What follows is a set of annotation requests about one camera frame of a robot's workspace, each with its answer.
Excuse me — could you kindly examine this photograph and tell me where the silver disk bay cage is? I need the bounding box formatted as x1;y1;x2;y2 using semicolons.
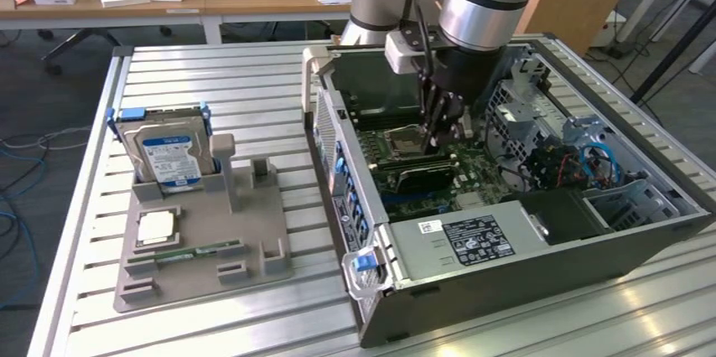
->
479;54;581;165

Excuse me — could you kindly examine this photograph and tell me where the black tripod pole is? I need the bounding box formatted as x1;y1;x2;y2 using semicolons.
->
629;0;716;105

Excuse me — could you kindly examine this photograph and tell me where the blue wire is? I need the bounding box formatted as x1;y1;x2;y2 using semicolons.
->
578;142;622;190

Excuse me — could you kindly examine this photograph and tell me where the CPU socket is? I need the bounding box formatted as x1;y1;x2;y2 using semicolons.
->
381;124;435;159

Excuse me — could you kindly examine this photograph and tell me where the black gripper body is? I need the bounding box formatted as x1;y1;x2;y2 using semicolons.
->
430;47;503;103

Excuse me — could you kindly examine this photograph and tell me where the wooden cabinet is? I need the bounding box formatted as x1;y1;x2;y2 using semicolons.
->
512;0;663;56

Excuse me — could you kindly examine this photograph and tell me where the white table frame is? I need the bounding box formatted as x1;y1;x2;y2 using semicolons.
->
614;0;716;75

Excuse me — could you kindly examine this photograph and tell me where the silver CPU chip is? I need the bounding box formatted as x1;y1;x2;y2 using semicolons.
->
136;213;174;245

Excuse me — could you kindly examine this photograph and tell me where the black chair base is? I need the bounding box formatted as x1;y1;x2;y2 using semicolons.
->
37;28;121;75

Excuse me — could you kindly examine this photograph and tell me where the black graphics card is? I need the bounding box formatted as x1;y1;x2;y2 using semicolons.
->
388;163;454;195

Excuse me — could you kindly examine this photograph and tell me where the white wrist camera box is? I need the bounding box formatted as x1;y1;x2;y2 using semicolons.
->
383;31;430;75

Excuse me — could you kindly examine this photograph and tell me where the white device with red dot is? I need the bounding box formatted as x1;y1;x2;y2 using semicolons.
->
591;11;627;50

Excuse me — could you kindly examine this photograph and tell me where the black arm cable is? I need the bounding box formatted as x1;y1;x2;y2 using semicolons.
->
406;0;450;81

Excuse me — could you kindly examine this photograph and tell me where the black power wire bundle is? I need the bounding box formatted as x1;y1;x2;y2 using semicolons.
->
527;145;589;190

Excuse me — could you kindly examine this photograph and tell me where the dark grey open PC case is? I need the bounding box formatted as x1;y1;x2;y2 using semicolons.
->
299;32;716;349

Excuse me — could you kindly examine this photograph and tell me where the grey parts rack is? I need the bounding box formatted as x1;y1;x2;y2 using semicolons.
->
113;132;296;314

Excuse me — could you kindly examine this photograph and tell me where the grey power supply unit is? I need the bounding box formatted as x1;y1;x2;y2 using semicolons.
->
388;201;552;281

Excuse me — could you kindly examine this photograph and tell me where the green motherboard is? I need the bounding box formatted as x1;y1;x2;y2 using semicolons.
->
348;92;520;224

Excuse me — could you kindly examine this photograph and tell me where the hard disk in blue caddy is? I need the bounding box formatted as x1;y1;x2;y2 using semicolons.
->
105;104;212;195

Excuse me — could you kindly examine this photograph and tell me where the blue floor cable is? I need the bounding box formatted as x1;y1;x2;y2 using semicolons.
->
0;195;40;312

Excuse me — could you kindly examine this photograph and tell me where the green RAM stick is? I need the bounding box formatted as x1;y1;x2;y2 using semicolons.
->
153;241;239;265

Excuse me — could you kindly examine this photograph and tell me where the grey floor cable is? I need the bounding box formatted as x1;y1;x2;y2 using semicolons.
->
0;126;90;153

